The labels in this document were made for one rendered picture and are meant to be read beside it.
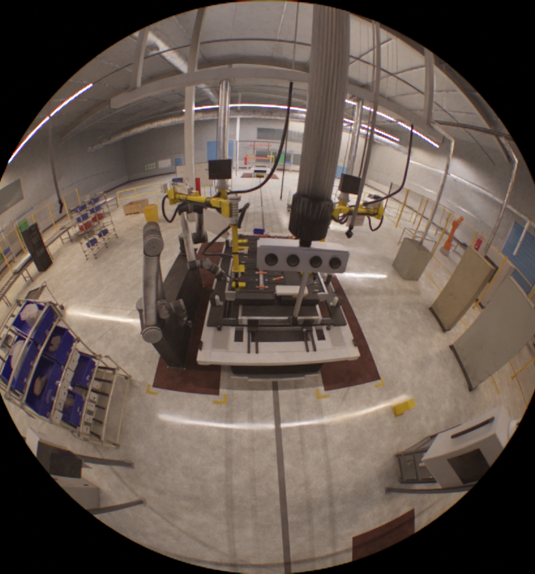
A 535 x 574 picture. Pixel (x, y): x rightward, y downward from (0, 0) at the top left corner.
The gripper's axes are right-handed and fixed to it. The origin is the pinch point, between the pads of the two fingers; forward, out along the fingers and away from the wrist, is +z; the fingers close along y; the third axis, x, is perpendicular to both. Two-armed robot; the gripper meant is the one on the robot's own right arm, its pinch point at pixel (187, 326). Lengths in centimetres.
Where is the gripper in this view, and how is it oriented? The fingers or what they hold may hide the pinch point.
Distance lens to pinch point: 211.1
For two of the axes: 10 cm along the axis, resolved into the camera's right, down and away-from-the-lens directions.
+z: -0.6, 7.5, 6.6
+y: -10.0, -0.1, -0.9
